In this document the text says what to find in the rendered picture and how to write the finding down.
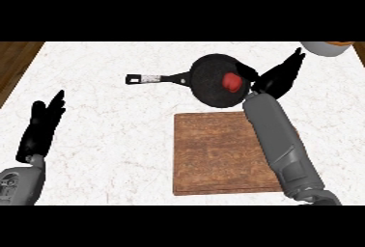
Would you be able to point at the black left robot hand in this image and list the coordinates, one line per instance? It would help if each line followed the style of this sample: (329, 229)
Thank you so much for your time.
(41, 128)

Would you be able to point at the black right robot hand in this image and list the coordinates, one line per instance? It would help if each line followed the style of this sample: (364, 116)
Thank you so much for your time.
(280, 77)

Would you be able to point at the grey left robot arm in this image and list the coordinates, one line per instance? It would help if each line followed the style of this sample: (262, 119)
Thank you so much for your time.
(23, 185)

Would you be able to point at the red bell pepper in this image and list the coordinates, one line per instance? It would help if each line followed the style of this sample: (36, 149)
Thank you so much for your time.
(233, 82)

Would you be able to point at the black frying pan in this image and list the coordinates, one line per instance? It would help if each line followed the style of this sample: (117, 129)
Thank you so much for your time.
(213, 80)

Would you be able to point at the brown wooden cutting board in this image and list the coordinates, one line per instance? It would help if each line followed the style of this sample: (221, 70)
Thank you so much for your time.
(219, 154)

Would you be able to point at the grey pot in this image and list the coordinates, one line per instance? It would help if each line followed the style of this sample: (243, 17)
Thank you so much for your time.
(329, 48)

